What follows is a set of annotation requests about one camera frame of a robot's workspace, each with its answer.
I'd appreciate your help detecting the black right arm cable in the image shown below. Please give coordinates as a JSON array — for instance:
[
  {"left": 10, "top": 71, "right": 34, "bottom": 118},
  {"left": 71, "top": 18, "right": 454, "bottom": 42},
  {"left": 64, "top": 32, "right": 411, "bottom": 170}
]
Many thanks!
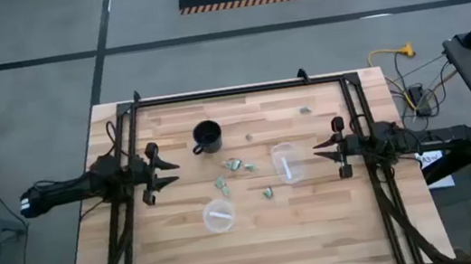
[{"left": 346, "top": 112, "right": 372, "bottom": 141}]

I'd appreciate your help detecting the black floor cable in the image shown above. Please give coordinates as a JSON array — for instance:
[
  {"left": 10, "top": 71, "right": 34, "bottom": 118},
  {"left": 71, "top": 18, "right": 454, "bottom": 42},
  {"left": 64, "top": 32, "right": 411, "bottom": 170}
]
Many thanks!
[{"left": 391, "top": 44, "right": 465, "bottom": 123}]

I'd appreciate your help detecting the black mug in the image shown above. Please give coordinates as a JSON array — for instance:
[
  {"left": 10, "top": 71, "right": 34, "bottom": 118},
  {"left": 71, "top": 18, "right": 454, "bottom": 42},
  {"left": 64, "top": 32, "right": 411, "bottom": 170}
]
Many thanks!
[{"left": 188, "top": 118, "right": 225, "bottom": 156}]

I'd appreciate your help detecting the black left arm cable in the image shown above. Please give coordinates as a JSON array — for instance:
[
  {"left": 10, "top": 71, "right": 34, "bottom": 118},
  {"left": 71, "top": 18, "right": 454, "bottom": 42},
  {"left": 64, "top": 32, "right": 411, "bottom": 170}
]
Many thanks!
[{"left": 104, "top": 118, "right": 128, "bottom": 158}]

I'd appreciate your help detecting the white paper label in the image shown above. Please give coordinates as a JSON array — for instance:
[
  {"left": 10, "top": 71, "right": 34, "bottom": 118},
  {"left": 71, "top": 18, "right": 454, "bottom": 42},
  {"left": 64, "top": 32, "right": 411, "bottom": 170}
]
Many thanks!
[{"left": 414, "top": 148, "right": 445, "bottom": 171}]

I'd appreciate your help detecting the round clear plastic container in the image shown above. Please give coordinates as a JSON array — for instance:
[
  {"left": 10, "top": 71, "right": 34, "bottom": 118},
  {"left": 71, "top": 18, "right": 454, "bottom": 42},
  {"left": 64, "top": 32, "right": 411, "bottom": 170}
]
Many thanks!
[{"left": 200, "top": 196, "right": 238, "bottom": 236}]

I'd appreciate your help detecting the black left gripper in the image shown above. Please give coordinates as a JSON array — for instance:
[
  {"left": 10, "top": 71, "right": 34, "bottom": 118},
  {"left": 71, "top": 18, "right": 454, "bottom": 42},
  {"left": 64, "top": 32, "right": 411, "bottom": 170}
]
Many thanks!
[{"left": 127, "top": 138, "right": 185, "bottom": 209}]

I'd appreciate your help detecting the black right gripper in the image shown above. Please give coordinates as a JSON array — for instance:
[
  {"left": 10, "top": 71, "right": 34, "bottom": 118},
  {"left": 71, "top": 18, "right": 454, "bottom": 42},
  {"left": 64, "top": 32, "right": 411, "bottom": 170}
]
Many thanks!
[{"left": 309, "top": 113, "right": 366, "bottom": 183}]

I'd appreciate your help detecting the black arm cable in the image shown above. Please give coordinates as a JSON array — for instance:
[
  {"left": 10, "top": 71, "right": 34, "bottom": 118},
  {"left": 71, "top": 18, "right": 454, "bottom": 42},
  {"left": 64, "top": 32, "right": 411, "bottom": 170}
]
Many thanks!
[
  {"left": 346, "top": 112, "right": 372, "bottom": 141},
  {"left": 104, "top": 118, "right": 128, "bottom": 158}
]

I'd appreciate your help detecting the white paper sheet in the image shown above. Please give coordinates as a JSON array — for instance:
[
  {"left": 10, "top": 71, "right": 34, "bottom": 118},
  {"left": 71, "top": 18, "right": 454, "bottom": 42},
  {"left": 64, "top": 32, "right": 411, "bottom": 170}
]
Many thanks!
[{"left": 426, "top": 174, "right": 457, "bottom": 192}]

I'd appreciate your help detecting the black power strip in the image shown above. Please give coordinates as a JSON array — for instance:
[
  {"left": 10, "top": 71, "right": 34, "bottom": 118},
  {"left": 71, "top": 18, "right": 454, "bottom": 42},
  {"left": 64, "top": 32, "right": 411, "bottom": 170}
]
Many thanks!
[{"left": 407, "top": 82, "right": 433, "bottom": 119}]

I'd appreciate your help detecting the yellow extension cable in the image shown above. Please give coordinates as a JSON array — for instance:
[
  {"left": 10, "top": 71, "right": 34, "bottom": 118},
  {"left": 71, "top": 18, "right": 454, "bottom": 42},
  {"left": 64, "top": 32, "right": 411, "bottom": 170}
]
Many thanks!
[{"left": 365, "top": 40, "right": 424, "bottom": 118}]

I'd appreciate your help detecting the rectangular clear plastic container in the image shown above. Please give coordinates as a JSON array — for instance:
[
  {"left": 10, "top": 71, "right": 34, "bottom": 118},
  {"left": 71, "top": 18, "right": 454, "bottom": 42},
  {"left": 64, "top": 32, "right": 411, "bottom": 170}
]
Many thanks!
[{"left": 269, "top": 139, "right": 309, "bottom": 188}]

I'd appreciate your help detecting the black aluminium table frame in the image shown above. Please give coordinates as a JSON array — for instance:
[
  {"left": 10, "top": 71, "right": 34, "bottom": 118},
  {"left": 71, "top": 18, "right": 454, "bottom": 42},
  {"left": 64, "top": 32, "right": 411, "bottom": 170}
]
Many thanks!
[{"left": 43, "top": 51, "right": 457, "bottom": 264}]

